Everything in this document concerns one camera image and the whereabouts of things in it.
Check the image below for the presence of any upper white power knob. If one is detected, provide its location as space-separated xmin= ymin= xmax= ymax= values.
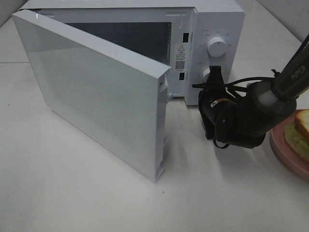
xmin=207 ymin=35 xmax=227 ymax=58

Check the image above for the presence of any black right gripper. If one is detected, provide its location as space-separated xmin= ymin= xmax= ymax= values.
xmin=198 ymin=65 xmax=239 ymax=140

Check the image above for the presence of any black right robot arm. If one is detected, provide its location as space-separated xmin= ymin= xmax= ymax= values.
xmin=192 ymin=38 xmax=309 ymax=149

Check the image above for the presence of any lower white timer knob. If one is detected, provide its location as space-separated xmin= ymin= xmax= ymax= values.
xmin=202 ymin=68 xmax=210 ymax=83

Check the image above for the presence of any toast sandwich with lettuce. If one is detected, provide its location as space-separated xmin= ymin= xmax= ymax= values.
xmin=284 ymin=109 xmax=309 ymax=162

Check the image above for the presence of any white microwave door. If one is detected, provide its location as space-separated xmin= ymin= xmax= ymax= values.
xmin=13 ymin=10 xmax=169 ymax=181

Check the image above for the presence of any white microwave oven body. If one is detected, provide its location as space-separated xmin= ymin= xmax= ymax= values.
xmin=13 ymin=0 xmax=245 ymax=105

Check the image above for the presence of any pink round plate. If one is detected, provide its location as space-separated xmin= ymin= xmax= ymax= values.
xmin=270 ymin=109 xmax=309 ymax=181

